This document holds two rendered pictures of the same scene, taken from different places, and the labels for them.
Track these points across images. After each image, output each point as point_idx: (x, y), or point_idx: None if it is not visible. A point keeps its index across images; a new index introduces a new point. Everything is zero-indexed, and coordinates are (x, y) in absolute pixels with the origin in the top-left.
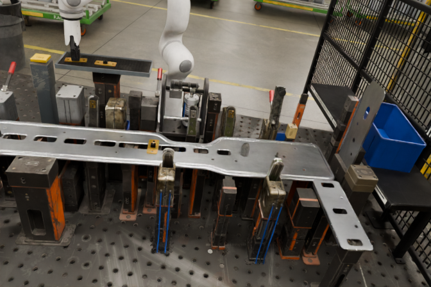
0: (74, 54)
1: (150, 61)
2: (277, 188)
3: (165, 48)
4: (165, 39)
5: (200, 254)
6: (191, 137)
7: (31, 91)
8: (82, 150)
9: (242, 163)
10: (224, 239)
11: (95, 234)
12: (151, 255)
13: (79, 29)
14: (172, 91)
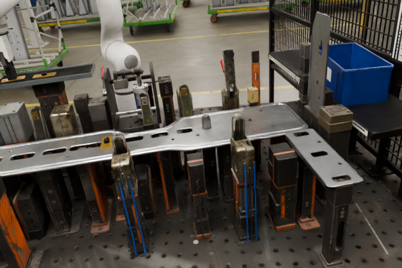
0: (9, 72)
1: (92, 63)
2: (244, 145)
3: (107, 50)
4: (105, 41)
5: (185, 247)
6: (149, 126)
7: None
8: (30, 162)
9: (205, 136)
10: (207, 224)
11: (66, 255)
12: (130, 261)
13: (8, 45)
14: (116, 81)
